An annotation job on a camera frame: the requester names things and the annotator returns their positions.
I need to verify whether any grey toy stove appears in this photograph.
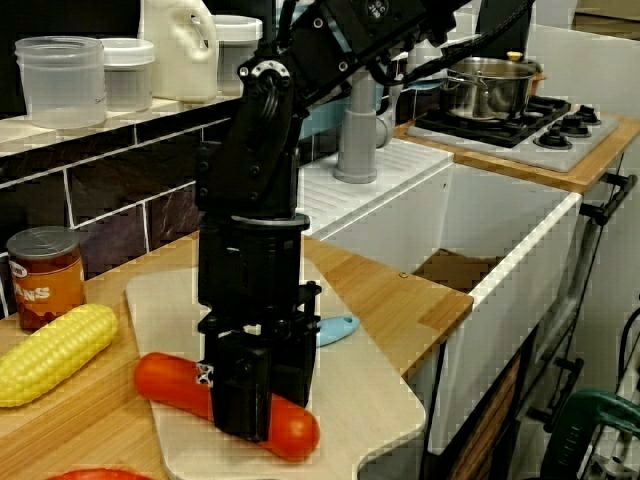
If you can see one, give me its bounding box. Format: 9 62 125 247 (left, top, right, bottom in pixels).
405 94 621 174

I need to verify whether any grey toy faucet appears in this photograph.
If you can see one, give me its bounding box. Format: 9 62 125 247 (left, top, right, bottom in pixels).
333 47 449 185

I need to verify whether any orange bean can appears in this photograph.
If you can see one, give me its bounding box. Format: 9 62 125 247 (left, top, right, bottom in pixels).
6 225 86 334

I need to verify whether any yellow toy corn cob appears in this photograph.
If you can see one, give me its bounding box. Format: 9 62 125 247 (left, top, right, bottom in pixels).
0 303 120 408

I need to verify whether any wooden stove countertop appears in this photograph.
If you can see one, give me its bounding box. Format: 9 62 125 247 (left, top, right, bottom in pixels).
393 104 640 195

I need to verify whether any light wooden cutting board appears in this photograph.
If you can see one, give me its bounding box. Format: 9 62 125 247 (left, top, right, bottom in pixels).
124 257 427 480

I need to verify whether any blue-handled toy knife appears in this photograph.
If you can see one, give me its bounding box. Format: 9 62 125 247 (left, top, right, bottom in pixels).
314 314 361 348

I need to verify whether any clear lidless plastic container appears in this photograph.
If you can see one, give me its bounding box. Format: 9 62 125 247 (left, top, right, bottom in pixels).
14 35 107 130

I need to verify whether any red toy sausage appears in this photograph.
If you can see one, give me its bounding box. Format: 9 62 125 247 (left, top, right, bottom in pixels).
133 351 321 462

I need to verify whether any green clamp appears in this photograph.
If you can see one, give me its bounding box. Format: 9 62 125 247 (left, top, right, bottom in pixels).
542 389 640 480

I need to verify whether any white plastic jug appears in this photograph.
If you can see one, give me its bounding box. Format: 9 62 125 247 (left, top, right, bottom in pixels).
138 0 220 104

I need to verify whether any clear container white lid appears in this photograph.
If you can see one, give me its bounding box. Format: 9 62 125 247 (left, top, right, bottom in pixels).
102 37 156 114
209 14 265 97

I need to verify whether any black cabinet handle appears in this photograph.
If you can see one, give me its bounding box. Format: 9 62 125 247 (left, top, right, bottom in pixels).
527 357 586 434

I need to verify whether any steel cooking pot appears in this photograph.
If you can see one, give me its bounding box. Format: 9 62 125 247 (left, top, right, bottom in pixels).
439 51 546 123

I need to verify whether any red plate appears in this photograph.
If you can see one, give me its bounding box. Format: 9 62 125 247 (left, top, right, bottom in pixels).
47 467 151 480

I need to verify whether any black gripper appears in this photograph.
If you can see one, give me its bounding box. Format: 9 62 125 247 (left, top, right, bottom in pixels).
197 217 324 444

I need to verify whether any white toy sink unit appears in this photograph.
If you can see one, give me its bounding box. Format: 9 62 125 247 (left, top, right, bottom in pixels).
299 137 585 456

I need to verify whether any black stove knob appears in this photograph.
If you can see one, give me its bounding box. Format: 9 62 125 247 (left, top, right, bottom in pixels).
574 103 604 126
557 114 591 139
533 124 573 150

